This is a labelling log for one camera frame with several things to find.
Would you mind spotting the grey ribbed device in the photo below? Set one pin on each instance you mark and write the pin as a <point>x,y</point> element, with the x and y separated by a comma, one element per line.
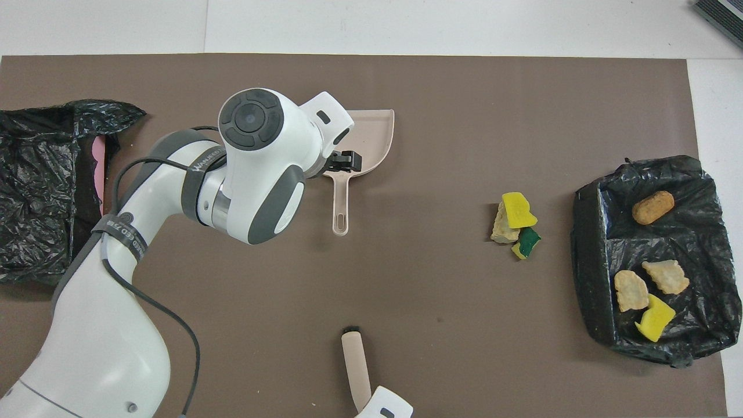
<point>722,14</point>

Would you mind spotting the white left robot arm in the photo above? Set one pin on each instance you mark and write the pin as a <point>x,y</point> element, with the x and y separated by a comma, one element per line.
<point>87,325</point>

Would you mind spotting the pale jagged sponge chunk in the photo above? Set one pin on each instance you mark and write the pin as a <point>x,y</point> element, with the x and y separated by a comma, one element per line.
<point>666,276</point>

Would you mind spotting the green and yellow sponge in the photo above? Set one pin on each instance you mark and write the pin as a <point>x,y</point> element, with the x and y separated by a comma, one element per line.
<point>529,241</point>

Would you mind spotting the pale beige sponge chunk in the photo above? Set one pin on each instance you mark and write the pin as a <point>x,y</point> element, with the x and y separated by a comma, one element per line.
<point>502,232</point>

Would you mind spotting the black bag lined bin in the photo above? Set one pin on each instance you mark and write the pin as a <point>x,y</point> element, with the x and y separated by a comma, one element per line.
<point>708,244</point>

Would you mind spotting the brown table mat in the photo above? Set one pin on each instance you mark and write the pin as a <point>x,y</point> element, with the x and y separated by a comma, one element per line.
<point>464,87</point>

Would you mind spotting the brown sponge chunk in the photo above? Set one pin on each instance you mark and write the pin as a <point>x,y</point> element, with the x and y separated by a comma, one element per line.
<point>653,208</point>

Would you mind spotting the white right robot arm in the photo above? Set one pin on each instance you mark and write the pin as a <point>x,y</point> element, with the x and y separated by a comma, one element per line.
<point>386,406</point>

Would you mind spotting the beige hand brush black bristles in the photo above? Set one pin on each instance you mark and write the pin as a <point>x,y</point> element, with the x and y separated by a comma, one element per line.
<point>355,366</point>

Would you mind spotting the yellow sponge piece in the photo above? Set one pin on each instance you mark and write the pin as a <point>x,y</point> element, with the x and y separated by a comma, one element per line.
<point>516,210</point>
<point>656,318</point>

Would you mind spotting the black bag over pink bin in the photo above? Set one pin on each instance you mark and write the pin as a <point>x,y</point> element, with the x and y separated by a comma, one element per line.
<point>40,232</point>

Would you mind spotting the beige plastic dustpan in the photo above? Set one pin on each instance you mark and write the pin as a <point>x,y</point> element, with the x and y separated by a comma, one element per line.
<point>371,139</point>

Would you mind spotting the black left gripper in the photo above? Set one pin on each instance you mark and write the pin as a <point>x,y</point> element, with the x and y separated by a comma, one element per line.
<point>334,164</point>

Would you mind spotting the pink plastic bin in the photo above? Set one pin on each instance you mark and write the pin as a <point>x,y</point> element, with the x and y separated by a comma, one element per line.
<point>98,168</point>

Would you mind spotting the pale rounded sponge chunk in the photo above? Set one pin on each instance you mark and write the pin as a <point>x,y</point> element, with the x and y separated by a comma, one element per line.
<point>631,290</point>

